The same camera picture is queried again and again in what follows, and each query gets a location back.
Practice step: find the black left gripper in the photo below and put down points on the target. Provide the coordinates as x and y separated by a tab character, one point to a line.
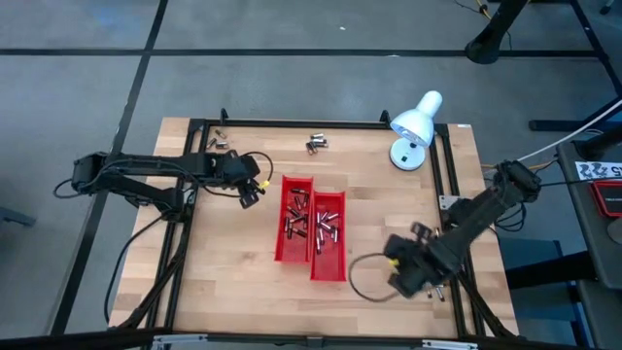
235	169

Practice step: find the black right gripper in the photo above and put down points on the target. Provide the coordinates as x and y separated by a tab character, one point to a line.
423	257

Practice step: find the red plastic parts bin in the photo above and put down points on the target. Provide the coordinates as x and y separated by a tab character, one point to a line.
328	267
291	250

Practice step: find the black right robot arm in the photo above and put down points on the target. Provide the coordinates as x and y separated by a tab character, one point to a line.
486	214

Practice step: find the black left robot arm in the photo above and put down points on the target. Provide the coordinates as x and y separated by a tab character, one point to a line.
155	163

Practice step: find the white desk lamp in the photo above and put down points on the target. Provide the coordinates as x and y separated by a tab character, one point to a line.
413	126

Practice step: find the dark grey side desk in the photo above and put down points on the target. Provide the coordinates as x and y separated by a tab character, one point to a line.
578	219

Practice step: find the red and black device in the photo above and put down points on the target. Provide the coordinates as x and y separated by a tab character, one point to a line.
610	199

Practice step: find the black floor stand bar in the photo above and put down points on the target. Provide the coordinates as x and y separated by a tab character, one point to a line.
559	125

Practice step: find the white fiducial marker sheet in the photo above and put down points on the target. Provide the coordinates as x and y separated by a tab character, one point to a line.
597	170

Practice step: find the grey metal leg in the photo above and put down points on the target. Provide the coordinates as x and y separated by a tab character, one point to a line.
17	216

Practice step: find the black curved stand leg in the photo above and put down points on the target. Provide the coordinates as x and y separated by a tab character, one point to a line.
486	48

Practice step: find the silver aluminium bracket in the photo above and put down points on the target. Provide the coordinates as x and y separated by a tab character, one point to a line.
449	345
180	340

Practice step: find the black aluminium table frame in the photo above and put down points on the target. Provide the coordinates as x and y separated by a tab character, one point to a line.
272	124

